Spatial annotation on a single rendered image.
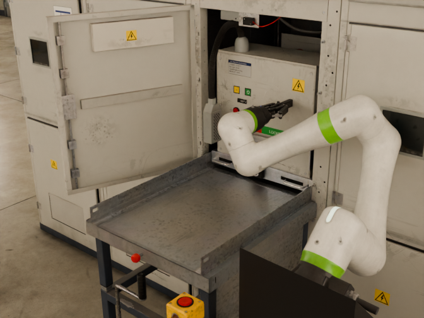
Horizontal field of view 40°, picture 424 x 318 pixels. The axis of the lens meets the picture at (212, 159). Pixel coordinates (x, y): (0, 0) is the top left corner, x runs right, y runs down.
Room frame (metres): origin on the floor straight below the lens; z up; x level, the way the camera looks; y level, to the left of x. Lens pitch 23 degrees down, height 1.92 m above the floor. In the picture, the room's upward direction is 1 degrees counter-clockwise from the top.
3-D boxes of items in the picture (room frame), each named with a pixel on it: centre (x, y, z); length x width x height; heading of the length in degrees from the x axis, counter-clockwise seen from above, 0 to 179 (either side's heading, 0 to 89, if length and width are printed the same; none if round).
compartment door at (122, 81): (2.38, 0.35, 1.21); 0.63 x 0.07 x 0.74; 119
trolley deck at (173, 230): (2.02, 0.03, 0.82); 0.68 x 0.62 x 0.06; 140
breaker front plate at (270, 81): (2.32, -0.21, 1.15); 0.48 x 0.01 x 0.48; 50
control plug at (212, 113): (2.40, -0.01, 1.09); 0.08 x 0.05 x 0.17; 140
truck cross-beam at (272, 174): (2.33, -0.22, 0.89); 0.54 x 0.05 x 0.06; 50
